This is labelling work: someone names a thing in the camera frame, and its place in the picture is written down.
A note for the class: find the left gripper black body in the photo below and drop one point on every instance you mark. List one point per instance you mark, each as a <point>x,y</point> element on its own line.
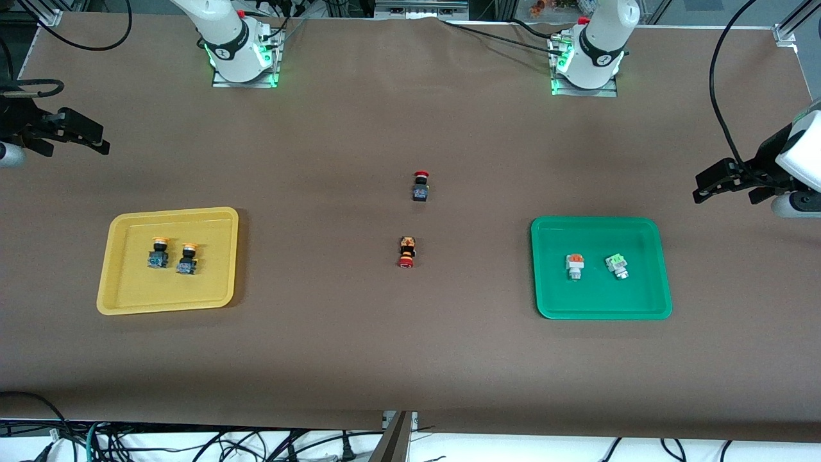
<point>763,160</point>

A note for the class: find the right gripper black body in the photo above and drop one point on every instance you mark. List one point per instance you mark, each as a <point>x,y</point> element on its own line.
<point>24,124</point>

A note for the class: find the yellow push button blue base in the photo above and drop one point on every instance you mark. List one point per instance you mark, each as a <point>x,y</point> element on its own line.
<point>158,253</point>
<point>186,260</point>

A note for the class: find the green push button orange base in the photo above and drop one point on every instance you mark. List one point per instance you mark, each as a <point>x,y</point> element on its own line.
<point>575,266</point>

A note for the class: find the yellow plastic tray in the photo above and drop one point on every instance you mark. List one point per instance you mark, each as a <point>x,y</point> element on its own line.
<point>128,289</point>

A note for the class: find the green plastic tray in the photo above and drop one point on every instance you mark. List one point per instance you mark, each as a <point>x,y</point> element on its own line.
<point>600,301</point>

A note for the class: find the orange colourful small items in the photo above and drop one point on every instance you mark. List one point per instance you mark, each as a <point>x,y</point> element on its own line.
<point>539,8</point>

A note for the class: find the red push button blue base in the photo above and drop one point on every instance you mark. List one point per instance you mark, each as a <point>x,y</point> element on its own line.
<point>421,189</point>

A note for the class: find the red push button orange base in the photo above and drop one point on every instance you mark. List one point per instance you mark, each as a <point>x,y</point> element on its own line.
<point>406,251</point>

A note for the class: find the grey metal box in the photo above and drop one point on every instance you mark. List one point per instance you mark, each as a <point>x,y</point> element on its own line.
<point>417,9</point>

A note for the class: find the brown paper table cover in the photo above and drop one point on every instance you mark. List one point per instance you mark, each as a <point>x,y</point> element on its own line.
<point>410,353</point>

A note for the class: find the dark table leg profile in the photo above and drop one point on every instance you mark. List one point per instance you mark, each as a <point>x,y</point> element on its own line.
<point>392,446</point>

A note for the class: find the aluminium frame post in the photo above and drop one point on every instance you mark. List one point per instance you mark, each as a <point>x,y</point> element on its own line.
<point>51,18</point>
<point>786,32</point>

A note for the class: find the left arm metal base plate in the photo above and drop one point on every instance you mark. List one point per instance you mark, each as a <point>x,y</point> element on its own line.
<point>606,92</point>

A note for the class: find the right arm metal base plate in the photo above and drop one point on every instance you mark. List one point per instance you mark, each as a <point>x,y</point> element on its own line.
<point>224,83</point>

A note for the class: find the silver metal bracket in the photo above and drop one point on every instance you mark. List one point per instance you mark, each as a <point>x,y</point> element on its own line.
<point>414,420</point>

